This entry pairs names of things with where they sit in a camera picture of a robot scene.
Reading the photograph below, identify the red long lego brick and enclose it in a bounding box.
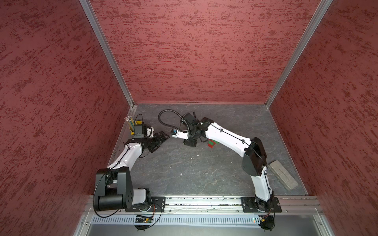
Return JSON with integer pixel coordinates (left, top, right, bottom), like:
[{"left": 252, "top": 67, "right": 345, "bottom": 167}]
[{"left": 208, "top": 139, "right": 218, "bottom": 146}]

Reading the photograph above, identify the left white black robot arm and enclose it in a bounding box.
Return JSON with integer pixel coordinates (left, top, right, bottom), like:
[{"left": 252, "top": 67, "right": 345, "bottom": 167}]
[{"left": 93, "top": 124, "right": 169, "bottom": 212}]

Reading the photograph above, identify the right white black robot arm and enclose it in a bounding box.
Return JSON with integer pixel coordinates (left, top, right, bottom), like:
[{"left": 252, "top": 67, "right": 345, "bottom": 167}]
[{"left": 177, "top": 113, "right": 274, "bottom": 212}]

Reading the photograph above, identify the yellow pencil cup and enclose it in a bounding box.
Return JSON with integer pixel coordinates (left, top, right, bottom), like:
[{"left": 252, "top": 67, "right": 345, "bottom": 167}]
[{"left": 130, "top": 121, "right": 143, "bottom": 135}]

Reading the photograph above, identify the grey eraser block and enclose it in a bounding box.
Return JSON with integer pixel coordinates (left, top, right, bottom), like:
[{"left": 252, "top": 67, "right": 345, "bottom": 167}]
[{"left": 268, "top": 160, "right": 299, "bottom": 190}]

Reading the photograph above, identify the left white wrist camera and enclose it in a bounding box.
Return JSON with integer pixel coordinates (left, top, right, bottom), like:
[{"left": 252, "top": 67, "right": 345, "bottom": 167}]
[{"left": 144, "top": 125, "right": 154, "bottom": 138}]

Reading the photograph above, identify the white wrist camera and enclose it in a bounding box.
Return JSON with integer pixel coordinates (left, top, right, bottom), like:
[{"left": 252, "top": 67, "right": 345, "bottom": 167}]
[
  {"left": 171, "top": 128, "right": 189, "bottom": 140},
  {"left": 144, "top": 125, "right": 154, "bottom": 138}
]

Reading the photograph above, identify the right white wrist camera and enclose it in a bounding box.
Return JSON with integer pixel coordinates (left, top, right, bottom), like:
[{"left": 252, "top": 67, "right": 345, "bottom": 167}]
[{"left": 171, "top": 128, "right": 189, "bottom": 140}]

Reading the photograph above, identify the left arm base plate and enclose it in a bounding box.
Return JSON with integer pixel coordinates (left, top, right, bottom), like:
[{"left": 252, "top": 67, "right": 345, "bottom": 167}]
[{"left": 125, "top": 196, "right": 166, "bottom": 213}]

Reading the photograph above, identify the aluminium rail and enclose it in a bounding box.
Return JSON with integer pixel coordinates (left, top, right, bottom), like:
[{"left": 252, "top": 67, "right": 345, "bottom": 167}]
[{"left": 85, "top": 195, "right": 324, "bottom": 215}]

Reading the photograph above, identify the white perforated cable duct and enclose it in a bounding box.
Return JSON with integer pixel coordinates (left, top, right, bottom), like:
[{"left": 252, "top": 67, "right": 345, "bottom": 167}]
[{"left": 91, "top": 214, "right": 260, "bottom": 227}]

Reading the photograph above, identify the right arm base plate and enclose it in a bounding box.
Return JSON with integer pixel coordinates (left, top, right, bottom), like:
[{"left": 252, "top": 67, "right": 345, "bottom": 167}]
[{"left": 240, "top": 197, "right": 282, "bottom": 214}]

